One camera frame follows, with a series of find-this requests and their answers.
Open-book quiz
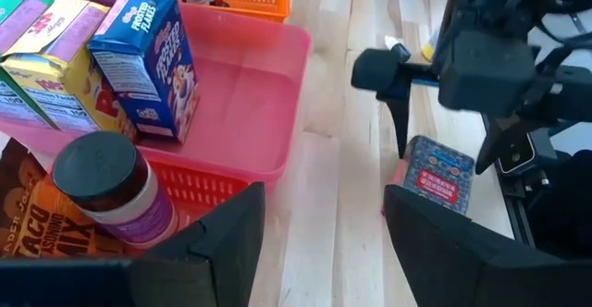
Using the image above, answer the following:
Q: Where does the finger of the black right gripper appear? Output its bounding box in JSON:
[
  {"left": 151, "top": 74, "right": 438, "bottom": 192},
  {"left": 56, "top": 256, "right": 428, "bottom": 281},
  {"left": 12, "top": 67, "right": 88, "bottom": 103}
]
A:
[
  {"left": 475, "top": 116, "right": 533, "bottom": 176},
  {"left": 386, "top": 94, "right": 413, "bottom": 159}
]

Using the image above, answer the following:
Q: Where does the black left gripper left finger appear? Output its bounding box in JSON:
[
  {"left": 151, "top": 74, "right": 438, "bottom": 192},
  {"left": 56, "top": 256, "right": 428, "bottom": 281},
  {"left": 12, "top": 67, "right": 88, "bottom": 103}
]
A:
[{"left": 129, "top": 181, "right": 267, "bottom": 307}]

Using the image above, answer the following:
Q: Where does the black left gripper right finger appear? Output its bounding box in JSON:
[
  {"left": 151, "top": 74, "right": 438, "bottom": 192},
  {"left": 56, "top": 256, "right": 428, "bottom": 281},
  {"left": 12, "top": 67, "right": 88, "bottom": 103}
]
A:
[{"left": 383, "top": 185, "right": 592, "bottom": 307}]

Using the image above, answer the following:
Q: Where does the cereal box with pink label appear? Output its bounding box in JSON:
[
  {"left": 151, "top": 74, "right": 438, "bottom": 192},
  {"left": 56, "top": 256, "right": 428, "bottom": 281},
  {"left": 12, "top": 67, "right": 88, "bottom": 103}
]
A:
[{"left": 381, "top": 134, "right": 476, "bottom": 216}]

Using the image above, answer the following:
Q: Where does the sprinkles jar purple label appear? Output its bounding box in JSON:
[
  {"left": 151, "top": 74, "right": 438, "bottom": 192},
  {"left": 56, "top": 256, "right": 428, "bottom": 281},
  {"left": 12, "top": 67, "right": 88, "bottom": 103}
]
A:
[{"left": 51, "top": 130, "right": 180, "bottom": 252}]

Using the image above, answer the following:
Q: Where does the orange snack bag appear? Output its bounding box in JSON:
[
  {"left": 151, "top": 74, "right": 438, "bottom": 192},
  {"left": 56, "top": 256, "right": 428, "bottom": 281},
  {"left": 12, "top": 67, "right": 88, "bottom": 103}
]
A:
[{"left": 0, "top": 138, "right": 127, "bottom": 259}]

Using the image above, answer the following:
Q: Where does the blue cereal box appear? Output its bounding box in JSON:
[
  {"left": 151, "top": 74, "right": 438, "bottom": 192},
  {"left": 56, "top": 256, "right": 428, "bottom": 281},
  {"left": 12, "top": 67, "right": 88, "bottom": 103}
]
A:
[{"left": 87, "top": 0, "right": 201, "bottom": 144}]

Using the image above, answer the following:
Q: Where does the yellow Corn Pops cereal box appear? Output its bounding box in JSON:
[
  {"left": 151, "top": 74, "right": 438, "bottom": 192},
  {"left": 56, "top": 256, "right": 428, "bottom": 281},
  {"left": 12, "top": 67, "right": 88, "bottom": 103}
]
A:
[{"left": 1, "top": 0, "right": 139, "bottom": 141}]

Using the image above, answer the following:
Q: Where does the green Apple Jacks cereal box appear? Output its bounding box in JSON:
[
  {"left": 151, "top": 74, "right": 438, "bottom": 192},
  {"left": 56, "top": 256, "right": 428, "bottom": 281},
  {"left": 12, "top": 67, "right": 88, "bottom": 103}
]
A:
[{"left": 0, "top": 0, "right": 56, "bottom": 130}]

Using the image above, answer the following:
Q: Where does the dark blue dropper bottle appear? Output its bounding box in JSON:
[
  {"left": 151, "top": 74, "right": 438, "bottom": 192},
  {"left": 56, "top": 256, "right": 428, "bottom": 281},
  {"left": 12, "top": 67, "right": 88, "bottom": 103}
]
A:
[{"left": 384, "top": 35, "right": 440, "bottom": 89}]

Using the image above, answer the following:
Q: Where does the yellow bottle orange nozzle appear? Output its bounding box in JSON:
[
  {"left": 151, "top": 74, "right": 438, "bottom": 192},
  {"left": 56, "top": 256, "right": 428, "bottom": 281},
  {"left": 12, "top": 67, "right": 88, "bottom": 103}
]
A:
[{"left": 421, "top": 28, "right": 441, "bottom": 63}]

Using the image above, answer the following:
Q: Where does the red plastic basket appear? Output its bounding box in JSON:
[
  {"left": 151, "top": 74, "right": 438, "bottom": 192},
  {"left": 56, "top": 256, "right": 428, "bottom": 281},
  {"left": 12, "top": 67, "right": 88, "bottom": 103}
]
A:
[{"left": 132, "top": 155, "right": 254, "bottom": 237}]

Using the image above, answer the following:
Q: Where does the pink translucent plastic bin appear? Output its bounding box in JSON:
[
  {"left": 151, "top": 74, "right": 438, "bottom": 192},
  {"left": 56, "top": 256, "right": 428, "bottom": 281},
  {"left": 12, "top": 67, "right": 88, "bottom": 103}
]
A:
[{"left": 0, "top": 2, "right": 312, "bottom": 192}]

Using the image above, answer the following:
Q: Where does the black table-level camera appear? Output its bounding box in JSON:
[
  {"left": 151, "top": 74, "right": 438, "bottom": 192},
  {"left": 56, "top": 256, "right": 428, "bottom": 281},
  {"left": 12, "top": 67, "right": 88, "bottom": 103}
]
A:
[{"left": 494, "top": 129, "right": 560, "bottom": 178}]

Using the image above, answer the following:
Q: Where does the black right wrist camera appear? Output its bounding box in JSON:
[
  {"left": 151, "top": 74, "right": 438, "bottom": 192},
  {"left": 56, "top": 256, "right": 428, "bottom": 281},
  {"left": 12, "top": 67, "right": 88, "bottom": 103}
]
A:
[{"left": 438, "top": 31, "right": 538, "bottom": 119}]

